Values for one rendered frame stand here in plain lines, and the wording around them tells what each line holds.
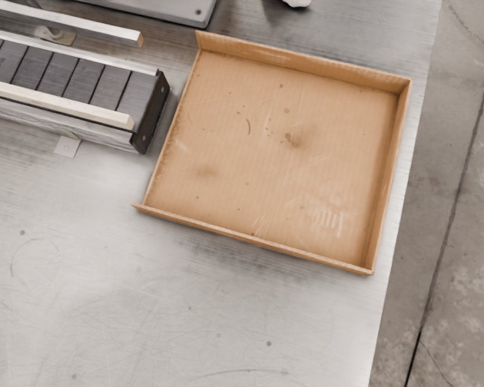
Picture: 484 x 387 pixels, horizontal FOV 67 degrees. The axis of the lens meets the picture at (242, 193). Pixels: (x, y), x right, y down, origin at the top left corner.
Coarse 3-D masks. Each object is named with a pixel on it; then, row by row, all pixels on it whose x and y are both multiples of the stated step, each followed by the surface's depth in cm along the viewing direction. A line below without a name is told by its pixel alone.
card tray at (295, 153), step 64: (256, 64) 53; (320, 64) 50; (192, 128) 51; (256, 128) 51; (320, 128) 50; (384, 128) 50; (192, 192) 49; (256, 192) 48; (320, 192) 48; (384, 192) 45; (320, 256) 42
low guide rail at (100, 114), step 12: (0, 84) 45; (12, 96) 45; (24, 96) 44; (36, 96) 44; (48, 96) 44; (60, 108) 45; (72, 108) 44; (84, 108) 44; (96, 108) 43; (96, 120) 45; (108, 120) 43; (120, 120) 43; (132, 120) 44
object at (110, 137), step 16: (0, 32) 51; (48, 48) 50; (64, 48) 50; (112, 64) 49; (128, 64) 49; (160, 80) 49; (160, 96) 50; (0, 112) 51; (16, 112) 48; (32, 112) 48; (48, 112) 48; (160, 112) 52; (48, 128) 52; (64, 128) 49; (80, 128) 47; (96, 128) 47; (112, 128) 47; (144, 128) 48; (112, 144) 50; (128, 144) 48; (144, 144) 50
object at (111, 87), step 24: (0, 48) 51; (24, 48) 50; (0, 72) 49; (24, 72) 49; (48, 72) 49; (72, 72) 49; (96, 72) 49; (120, 72) 49; (0, 96) 48; (72, 96) 48; (96, 96) 48; (120, 96) 48; (144, 96) 48
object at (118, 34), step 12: (0, 0) 42; (0, 12) 43; (12, 12) 42; (24, 12) 42; (36, 12) 42; (48, 12) 42; (48, 24) 42; (60, 24) 41; (72, 24) 41; (84, 24) 41; (96, 24) 41; (96, 36) 42; (108, 36) 41; (120, 36) 40; (132, 36) 40
